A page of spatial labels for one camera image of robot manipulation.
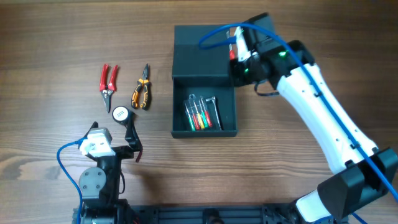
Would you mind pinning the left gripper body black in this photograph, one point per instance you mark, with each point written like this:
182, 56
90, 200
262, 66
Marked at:
118, 149

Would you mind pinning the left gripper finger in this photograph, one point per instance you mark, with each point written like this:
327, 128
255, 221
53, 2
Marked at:
93, 126
132, 138

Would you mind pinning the orange black pliers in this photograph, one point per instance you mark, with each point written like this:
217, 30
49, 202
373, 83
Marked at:
143, 84

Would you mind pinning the black red screwdriver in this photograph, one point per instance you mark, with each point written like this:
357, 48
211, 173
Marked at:
231, 54

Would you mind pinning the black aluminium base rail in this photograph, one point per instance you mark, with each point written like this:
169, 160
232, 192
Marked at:
270, 213

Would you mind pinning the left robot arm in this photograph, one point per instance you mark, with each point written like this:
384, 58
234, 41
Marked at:
99, 185

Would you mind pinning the round white black tape measure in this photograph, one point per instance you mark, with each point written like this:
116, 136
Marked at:
120, 114

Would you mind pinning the red handled snips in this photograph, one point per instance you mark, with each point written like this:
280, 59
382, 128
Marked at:
107, 89

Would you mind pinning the silver socket wrench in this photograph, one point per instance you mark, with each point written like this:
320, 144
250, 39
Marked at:
214, 102

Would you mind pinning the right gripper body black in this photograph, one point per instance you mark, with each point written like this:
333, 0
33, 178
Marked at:
237, 72

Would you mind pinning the black box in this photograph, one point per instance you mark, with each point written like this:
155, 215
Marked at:
202, 72

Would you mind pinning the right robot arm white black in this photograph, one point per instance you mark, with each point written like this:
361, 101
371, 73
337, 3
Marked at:
362, 173

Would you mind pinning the clear case of screwdrivers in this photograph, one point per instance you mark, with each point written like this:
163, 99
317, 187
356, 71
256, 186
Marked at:
197, 113

